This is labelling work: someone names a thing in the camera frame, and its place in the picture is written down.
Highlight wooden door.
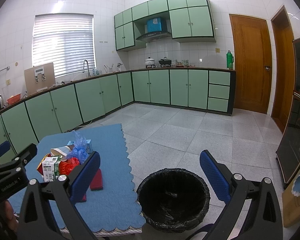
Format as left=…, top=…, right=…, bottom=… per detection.
left=271, top=7, right=295, bottom=132
left=229, top=14, right=272, bottom=114

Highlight light blue small box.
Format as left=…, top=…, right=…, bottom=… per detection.
left=67, top=139, right=93, bottom=153

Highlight white cooking pot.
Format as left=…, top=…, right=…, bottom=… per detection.
left=145, top=57, right=156, bottom=68

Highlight white window blinds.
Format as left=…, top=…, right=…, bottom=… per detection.
left=32, top=13, right=96, bottom=77

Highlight dark glass cabinet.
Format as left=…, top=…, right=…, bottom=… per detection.
left=276, top=38, right=300, bottom=189

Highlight green lower kitchen cabinets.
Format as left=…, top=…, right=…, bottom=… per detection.
left=0, top=68, right=236, bottom=163

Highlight blue box above hood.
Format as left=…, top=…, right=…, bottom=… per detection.
left=147, top=17, right=167, bottom=33

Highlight black wok pan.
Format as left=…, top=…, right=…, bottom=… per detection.
left=159, top=57, right=172, bottom=67

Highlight black lined trash bin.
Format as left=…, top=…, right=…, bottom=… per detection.
left=136, top=168, right=210, bottom=233

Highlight green thermos bottle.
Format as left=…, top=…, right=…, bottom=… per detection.
left=226, top=50, right=234, bottom=70

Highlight chrome kitchen faucet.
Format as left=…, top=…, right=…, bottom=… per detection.
left=82, top=60, right=90, bottom=77

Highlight green kitchen cabinets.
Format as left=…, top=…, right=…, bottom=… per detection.
left=0, top=68, right=236, bottom=163
left=114, top=0, right=216, bottom=51

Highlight dark red scouring pad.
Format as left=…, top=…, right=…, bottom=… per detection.
left=90, top=168, right=103, bottom=191

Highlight green upper kitchen cabinets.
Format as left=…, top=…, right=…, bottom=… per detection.
left=114, top=0, right=216, bottom=51

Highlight blue plastic bag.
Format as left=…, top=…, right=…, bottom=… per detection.
left=66, top=131, right=89, bottom=164

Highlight steel electric kettle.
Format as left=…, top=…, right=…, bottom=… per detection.
left=0, top=94, right=5, bottom=110

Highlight red plastic basin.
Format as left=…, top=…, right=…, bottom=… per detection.
left=7, top=93, right=21, bottom=105

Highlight person left hand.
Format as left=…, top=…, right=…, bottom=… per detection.
left=0, top=200, right=19, bottom=232

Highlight black range hood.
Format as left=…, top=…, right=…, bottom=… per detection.
left=137, top=31, right=172, bottom=43

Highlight cardboard box on counter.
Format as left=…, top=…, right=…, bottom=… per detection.
left=24, top=62, right=56, bottom=95

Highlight green white carton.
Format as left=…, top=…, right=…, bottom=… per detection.
left=42, top=155, right=62, bottom=182

